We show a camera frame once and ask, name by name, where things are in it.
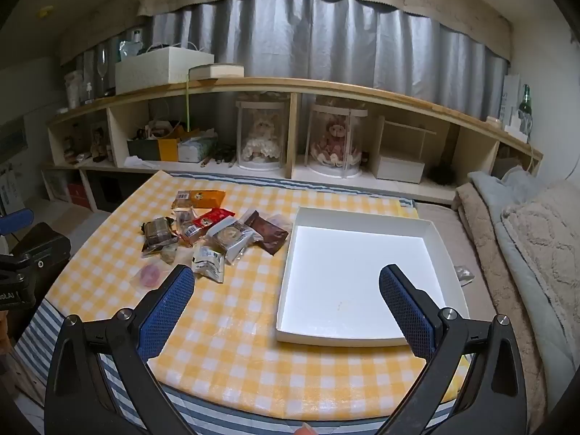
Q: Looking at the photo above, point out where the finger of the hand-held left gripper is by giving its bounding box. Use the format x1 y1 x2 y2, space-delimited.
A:
9 223 72 279
0 210 35 236

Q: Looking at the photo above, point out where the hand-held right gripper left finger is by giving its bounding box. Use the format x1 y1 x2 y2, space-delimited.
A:
44 264 214 435

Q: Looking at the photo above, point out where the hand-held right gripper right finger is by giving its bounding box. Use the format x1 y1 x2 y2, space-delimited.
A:
376 264 529 435

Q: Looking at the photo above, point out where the pink pastry packet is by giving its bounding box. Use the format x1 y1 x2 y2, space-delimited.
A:
130 260 170 288

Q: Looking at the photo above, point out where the white snack packet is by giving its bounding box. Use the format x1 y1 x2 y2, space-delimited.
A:
191 242 226 284

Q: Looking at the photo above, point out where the white cardboard box tray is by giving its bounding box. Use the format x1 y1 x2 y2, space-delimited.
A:
275 207 469 349

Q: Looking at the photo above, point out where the plaid brown cake packet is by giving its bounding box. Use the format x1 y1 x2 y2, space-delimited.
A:
142 217 178 252

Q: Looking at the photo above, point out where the clear cookie packet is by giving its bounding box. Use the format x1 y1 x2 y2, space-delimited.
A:
206 216 264 266

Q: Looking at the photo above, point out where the red snack packet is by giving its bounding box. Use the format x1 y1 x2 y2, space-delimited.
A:
180 207 235 242

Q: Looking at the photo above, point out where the orange snack packet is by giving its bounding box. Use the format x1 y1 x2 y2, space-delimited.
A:
173 189 226 210

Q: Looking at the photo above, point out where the dark brown pastry packet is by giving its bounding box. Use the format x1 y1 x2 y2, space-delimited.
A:
250 212 290 256

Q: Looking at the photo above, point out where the red box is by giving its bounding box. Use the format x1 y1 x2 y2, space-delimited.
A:
68 184 91 210

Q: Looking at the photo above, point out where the yellow checked tablecloth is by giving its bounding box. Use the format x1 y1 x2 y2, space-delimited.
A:
44 170 469 420

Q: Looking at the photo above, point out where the small figurine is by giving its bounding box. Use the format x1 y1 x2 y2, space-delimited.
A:
90 128 108 163

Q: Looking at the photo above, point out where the grey blanket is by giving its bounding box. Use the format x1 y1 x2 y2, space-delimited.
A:
467 165 580 372

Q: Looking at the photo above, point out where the beige blanket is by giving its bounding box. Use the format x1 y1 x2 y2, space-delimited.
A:
454 181 549 427

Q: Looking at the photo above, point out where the dark green box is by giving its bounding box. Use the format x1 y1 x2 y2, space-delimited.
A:
127 138 160 162

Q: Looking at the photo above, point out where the black fluffy item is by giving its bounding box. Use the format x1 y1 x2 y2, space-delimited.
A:
428 163 456 186

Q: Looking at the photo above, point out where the clear jar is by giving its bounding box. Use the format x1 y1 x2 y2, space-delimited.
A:
65 70 85 109

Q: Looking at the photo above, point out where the small white box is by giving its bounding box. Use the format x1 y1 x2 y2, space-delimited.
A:
376 154 426 182

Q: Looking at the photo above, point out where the cream textured pillow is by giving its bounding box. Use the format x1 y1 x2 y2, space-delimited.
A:
501 186 580 354

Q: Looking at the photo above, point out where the orange cardboard box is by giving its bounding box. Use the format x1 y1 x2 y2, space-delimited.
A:
157 129 200 162

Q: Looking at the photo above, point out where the tissue box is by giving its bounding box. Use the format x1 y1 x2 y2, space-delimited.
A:
178 135 218 163

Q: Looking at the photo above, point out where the dark tool bundle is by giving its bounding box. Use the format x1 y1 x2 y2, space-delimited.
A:
199 144 237 166

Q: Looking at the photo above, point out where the wine glass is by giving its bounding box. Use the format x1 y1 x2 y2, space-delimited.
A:
96 47 110 96

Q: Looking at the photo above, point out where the doll in red dress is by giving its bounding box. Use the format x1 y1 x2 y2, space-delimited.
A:
312 120 363 167

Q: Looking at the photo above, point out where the cream doll in case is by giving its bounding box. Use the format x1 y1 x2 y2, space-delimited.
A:
236 100 290 172

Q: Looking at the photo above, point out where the doll in white dress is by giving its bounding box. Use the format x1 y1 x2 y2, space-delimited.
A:
242 115 279 164

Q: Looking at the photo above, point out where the green ribbon bookmark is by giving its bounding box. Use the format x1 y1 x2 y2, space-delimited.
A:
183 70 194 130

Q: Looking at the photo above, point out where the white storage box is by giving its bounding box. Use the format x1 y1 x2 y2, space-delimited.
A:
115 46 215 96

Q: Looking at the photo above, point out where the pink doll in case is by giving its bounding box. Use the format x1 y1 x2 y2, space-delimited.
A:
309 105 368 178

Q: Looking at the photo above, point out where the white carton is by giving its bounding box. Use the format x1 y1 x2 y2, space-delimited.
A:
501 72 522 128

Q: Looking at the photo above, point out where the green glass bottle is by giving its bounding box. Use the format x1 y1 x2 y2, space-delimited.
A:
518 84 534 134

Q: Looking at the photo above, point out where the wooden shelf unit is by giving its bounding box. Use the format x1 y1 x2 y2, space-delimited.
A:
43 77 544 211

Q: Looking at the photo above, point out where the thick book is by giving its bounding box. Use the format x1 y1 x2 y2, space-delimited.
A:
189 63 245 81

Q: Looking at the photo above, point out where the grey curtain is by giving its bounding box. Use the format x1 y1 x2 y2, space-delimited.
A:
75 0 510 114

